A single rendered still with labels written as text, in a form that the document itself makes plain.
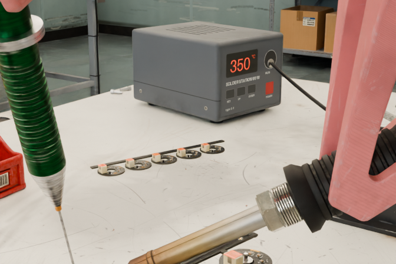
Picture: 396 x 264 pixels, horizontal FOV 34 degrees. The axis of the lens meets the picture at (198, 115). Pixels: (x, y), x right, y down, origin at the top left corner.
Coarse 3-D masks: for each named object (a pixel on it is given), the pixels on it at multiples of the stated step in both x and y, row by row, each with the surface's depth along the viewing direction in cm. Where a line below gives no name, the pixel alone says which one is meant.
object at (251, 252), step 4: (240, 252) 32; (244, 252) 32; (248, 252) 31; (252, 252) 32; (256, 252) 32; (260, 252) 32; (220, 256) 31; (252, 256) 31; (256, 256) 31; (260, 256) 31; (264, 256) 31; (268, 256) 31; (220, 260) 31; (256, 260) 31; (260, 260) 31; (264, 260) 31; (268, 260) 31
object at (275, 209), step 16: (272, 192) 23; (288, 192) 22; (256, 208) 23; (272, 208) 22; (288, 208) 22; (224, 224) 23; (240, 224) 23; (256, 224) 23; (272, 224) 22; (288, 224) 22; (176, 240) 23; (192, 240) 23; (208, 240) 23; (224, 240) 23; (144, 256) 23; (160, 256) 23; (176, 256) 23; (192, 256) 23
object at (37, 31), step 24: (0, 24) 16; (24, 24) 16; (0, 48) 16; (24, 48) 16; (0, 72) 17; (24, 72) 17; (24, 96) 17; (48, 96) 18; (24, 120) 17; (48, 120) 18; (24, 144) 18; (48, 144) 18; (48, 168) 18
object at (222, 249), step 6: (252, 234) 34; (234, 240) 33; (240, 240) 33; (246, 240) 33; (222, 246) 32; (228, 246) 32; (234, 246) 32; (210, 252) 32; (216, 252) 32; (222, 252) 32; (192, 258) 31; (198, 258) 31; (204, 258) 31
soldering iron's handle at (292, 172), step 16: (384, 128) 22; (384, 144) 22; (320, 160) 22; (384, 160) 21; (288, 176) 22; (304, 176) 22; (320, 176) 22; (304, 192) 22; (320, 192) 22; (304, 208) 22; (320, 208) 22; (320, 224) 22
